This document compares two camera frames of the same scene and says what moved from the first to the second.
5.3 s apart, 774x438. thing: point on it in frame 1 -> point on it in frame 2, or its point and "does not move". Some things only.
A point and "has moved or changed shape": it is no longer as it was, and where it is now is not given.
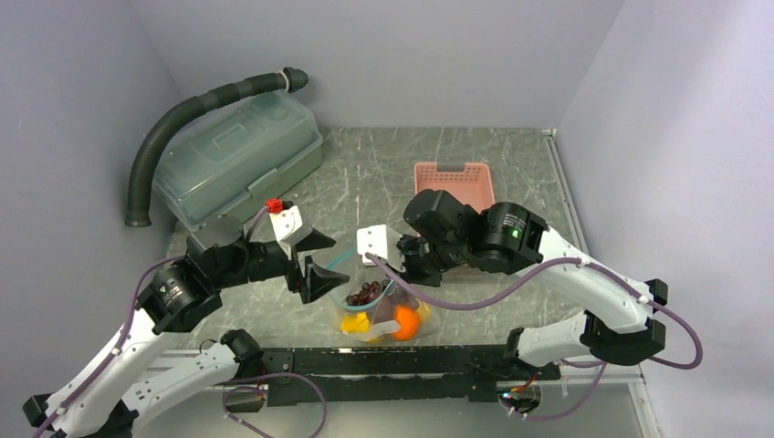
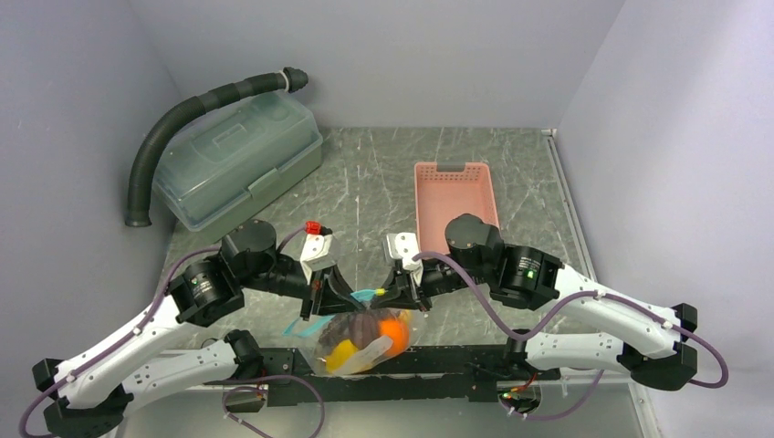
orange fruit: x=409 y=318 has moved or changed shape
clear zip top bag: x=372 y=306 has moved or changed shape
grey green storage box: x=225 y=160 does not move
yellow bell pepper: x=356 y=323 has moved or changed shape
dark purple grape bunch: x=371 y=291 -> x=338 y=329
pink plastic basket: x=473 y=186 does not move
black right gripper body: x=424 y=261 -> x=441 y=276
